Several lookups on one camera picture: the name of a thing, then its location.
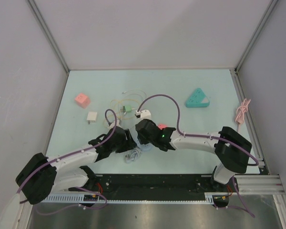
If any pink square adapter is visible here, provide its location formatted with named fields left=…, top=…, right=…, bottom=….
left=158, top=124, right=167, bottom=130

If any grey cable duct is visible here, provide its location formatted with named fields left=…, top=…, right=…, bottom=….
left=46, top=192, right=226, bottom=205

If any pink cube socket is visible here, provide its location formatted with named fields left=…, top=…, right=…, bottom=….
left=74, top=93, right=91, bottom=109

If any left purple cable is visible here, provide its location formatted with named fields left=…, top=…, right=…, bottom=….
left=16, top=109, right=117, bottom=217

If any pink coiled cable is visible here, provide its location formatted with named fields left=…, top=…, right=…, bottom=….
left=235, top=98, right=252, bottom=125

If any blue round power strip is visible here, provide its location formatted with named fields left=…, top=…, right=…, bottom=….
left=124, top=140, right=153, bottom=164

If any white cube charger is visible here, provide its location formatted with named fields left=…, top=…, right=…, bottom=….
left=86, top=111, right=98, bottom=124

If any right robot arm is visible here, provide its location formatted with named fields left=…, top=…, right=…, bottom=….
left=135, top=119, right=252, bottom=191

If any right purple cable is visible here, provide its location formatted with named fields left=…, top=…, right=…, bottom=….
left=136, top=94, right=258, bottom=218

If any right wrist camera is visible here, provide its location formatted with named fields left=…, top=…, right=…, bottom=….
left=135, top=110, right=152, bottom=120

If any teal triangular power strip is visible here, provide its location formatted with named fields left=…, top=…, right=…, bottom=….
left=185, top=88, right=210, bottom=108

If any purple cable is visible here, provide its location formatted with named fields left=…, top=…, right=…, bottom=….
left=16, top=109, right=117, bottom=217
left=136, top=94, right=258, bottom=218

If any green charger plug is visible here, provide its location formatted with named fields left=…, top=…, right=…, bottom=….
left=121, top=105, right=132, bottom=114

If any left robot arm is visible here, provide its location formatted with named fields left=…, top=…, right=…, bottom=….
left=16, top=126, right=137, bottom=205

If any white usb cable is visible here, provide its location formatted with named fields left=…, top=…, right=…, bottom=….
left=122, top=89, right=147, bottom=114

